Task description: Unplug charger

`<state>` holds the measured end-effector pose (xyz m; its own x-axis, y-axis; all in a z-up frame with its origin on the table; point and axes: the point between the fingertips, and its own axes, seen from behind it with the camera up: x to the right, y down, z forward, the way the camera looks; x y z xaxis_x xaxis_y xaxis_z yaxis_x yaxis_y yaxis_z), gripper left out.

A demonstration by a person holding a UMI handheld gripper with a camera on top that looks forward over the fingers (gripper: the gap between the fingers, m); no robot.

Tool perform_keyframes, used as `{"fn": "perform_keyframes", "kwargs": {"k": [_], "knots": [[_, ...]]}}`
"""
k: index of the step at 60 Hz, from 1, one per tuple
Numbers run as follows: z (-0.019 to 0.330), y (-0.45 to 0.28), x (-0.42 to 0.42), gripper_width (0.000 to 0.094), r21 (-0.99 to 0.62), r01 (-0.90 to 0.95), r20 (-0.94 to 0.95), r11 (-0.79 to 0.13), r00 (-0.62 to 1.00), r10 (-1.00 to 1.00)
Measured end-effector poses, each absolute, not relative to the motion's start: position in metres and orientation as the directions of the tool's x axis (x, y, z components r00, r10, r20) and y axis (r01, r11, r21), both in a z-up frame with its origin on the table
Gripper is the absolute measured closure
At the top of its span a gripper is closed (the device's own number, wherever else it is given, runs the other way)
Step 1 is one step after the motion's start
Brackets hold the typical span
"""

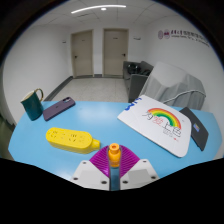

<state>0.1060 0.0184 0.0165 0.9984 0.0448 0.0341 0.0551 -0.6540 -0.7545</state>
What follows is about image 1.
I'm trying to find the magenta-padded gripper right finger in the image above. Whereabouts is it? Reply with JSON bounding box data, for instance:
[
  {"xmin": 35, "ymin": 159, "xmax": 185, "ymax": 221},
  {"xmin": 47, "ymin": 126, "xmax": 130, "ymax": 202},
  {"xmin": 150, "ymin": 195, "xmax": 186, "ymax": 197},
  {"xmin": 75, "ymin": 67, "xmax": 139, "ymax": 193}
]
[{"xmin": 118, "ymin": 144, "xmax": 160, "ymax": 191}]

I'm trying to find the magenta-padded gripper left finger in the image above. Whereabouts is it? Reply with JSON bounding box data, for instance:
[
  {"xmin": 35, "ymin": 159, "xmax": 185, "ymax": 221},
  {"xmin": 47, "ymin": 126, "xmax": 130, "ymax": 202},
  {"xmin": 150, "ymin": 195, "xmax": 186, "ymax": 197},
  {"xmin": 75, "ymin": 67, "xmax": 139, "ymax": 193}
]
[{"xmin": 71, "ymin": 145, "xmax": 111, "ymax": 192}]

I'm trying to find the orange charger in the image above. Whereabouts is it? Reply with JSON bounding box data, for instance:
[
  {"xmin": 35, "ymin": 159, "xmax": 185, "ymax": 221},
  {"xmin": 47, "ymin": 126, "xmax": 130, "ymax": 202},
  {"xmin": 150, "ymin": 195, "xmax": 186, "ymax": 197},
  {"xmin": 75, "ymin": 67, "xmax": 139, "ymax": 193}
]
[{"xmin": 107, "ymin": 142, "xmax": 121, "ymax": 168}]

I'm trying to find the white rainbow mouse pad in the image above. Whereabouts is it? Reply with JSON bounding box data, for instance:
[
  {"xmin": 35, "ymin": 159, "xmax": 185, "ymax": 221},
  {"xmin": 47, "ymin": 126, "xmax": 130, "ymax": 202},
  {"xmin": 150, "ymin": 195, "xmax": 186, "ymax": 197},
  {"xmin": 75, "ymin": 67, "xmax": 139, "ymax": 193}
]
[{"xmin": 117, "ymin": 94, "xmax": 193, "ymax": 158}]

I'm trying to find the black notebook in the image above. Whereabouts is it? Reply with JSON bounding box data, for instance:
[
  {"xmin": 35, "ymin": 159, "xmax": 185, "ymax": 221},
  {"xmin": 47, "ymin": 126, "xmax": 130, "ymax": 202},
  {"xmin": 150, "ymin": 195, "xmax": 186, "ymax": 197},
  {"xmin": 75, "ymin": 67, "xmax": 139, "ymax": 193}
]
[{"xmin": 178, "ymin": 106, "xmax": 210, "ymax": 152}]

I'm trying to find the purple smartphone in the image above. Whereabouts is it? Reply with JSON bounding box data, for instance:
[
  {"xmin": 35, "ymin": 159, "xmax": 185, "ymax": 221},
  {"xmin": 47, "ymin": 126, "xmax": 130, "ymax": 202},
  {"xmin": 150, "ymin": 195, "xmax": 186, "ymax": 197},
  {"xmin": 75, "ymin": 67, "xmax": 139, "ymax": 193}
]
[{"xmin": 42, "ymin": 96, "xmax": 76, "ymax": 122}]

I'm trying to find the grey sofa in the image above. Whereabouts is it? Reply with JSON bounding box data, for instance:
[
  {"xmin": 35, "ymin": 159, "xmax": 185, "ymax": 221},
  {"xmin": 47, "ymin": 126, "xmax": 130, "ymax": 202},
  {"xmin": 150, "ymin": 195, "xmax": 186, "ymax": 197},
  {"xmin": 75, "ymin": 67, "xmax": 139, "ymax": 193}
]
[{"xmin": 122, "ymin": 60, "xmax": 154, "ymax": 104}]

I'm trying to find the teal mug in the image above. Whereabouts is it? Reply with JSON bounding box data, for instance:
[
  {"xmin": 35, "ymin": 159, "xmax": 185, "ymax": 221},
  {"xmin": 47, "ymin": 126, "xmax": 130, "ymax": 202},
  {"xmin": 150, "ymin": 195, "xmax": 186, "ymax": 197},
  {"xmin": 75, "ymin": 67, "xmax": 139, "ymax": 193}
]
[{"xmin": 20, "ymin": 88, "xmax": 45, "ymax": 122}]

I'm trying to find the white cloth-covered furniture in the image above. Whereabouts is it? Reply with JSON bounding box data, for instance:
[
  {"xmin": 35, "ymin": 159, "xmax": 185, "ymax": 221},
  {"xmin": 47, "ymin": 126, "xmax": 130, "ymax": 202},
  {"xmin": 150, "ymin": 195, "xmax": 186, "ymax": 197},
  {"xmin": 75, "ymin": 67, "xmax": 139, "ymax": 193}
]
[{"xmin": 138, "ymin": 61, "xmax": 207, "ymax": 111}]

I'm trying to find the black bag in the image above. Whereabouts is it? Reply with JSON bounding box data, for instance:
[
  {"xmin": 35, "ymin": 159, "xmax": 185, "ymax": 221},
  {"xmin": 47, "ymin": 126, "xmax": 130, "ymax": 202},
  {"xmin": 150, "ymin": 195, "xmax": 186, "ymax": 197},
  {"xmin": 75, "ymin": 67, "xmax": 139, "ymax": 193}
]
[{"xmin": 127, "ymin": 63, "xmax": 151, "ymax": 76}]

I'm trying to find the beige door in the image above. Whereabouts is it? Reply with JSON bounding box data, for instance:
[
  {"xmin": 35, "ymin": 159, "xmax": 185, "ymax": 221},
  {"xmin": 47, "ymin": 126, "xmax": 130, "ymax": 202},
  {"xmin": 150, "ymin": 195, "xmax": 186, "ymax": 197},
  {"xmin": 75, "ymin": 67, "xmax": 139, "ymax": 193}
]
[
  {"xmin": 70, "ymin": 29, "xmax": 94, "ymax": 78},
  {"xmin": 102, "ymin": 28, "xmax": 130, "ymax": 78}
]

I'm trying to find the long ceiling light strip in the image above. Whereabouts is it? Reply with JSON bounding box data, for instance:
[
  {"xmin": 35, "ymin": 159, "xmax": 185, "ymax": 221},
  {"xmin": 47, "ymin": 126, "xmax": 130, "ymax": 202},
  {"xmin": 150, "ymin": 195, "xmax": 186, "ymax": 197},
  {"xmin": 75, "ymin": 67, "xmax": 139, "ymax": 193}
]
[{"xmin": 70, "ymin": 4, "xmax": 127, "ymax": 15}]

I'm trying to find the wall logo sign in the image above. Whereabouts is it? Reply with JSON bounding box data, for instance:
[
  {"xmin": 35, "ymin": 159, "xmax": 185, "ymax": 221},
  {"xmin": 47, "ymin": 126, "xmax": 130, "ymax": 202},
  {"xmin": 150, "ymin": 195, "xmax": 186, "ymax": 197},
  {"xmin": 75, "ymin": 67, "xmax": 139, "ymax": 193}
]
[{"xmin": 157, "ymin": 28, "xmax": 211, "ymax": 48}]

